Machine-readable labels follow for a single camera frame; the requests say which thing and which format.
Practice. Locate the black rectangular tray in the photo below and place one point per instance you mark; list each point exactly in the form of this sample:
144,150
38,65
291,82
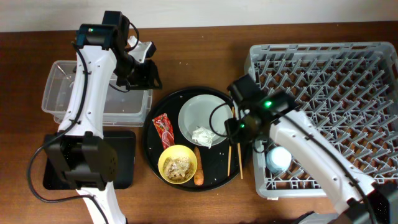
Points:
124,143

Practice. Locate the wooden chopstick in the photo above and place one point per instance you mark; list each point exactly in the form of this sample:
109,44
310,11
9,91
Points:
239,153
230,150

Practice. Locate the light blue plastic cup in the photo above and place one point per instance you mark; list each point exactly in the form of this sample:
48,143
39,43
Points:
278,159

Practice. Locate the grey round plate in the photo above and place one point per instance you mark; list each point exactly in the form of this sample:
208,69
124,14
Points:
195,114

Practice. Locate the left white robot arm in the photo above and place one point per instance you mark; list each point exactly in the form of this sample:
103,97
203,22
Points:
78,152

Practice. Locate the orange carrot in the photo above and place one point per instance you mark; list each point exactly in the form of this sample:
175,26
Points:
199,175

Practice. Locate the yellow bowl with food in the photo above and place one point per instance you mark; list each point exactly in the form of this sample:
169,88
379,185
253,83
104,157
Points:
177,164

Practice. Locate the round black serving tray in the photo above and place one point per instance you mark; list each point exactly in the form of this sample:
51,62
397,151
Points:
214,160

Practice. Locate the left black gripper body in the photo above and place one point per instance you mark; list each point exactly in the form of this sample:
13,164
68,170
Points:
135,74

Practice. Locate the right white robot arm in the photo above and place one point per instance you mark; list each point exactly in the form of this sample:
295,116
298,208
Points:
356,197

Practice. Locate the grey dishwasher rack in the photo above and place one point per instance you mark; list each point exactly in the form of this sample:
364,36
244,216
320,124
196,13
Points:
348,90

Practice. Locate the red snack wrapper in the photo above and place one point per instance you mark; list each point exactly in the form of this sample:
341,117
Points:
164,129

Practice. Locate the white tissue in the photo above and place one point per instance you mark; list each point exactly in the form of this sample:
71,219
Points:
203,136

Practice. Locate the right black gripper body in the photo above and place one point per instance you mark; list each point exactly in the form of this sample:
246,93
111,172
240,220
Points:
243,129

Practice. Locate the clear plastic bin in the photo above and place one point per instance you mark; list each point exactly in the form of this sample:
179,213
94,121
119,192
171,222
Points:
121,109

